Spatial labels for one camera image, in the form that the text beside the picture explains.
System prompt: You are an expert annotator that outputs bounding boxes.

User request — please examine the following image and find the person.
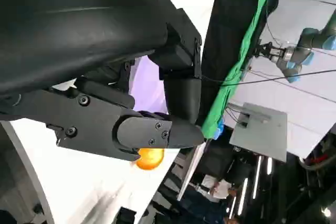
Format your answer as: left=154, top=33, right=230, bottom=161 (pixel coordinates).
left=201, top=173, right=238, bottom=205

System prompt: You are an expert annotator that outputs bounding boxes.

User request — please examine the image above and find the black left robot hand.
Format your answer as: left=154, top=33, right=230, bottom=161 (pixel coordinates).
left=0, top=0, right=205, bottom=162

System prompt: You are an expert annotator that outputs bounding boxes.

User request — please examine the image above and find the green cloth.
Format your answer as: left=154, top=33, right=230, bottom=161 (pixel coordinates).
left=201, top=0, right=282, bottom=141

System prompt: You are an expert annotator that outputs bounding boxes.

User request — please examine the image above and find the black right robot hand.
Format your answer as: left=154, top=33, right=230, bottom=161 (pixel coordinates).
left=116, top=207, right=138, bottom=224

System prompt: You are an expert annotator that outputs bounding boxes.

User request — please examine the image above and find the black backdrop cloth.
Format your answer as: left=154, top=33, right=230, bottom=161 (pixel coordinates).
left=198, top=0, right=287, bottom=132

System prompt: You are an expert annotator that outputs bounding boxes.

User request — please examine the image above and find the grey metal box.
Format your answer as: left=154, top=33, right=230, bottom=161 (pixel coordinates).
left=228, top=102, right=288, bottom=163

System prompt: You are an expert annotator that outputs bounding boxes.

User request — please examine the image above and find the thin black background cable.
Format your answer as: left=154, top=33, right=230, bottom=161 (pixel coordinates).
left=201, top=68, right=336, bottom=87

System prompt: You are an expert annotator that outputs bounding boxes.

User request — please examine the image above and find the lilac plate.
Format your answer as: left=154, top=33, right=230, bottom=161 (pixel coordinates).
left=128, top=55, right=169, bottom=115

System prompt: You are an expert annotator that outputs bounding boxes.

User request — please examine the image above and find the small blue object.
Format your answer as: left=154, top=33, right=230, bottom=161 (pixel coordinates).
left=213, top=118, right=226, bottom=141

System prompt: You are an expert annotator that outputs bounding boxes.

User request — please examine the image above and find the orange and white bread roll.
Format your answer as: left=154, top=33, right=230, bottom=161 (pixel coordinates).
left=135, top=147, right=165, bottom=171

